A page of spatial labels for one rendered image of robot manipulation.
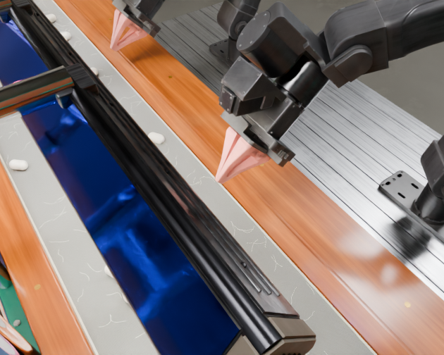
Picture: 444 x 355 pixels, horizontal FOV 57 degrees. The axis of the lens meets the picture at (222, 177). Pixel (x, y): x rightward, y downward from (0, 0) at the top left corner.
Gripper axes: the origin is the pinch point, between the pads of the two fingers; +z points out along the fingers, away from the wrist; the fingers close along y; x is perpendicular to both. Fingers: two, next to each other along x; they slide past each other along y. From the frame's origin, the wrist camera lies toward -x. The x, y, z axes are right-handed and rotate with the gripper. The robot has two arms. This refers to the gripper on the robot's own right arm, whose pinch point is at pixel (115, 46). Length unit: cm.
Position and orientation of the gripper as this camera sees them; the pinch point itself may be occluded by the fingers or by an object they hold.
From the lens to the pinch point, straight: 94.2
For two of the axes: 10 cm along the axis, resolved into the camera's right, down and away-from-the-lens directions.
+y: 5.8, 6.2, -5.3
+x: 5.3, 2.1, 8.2
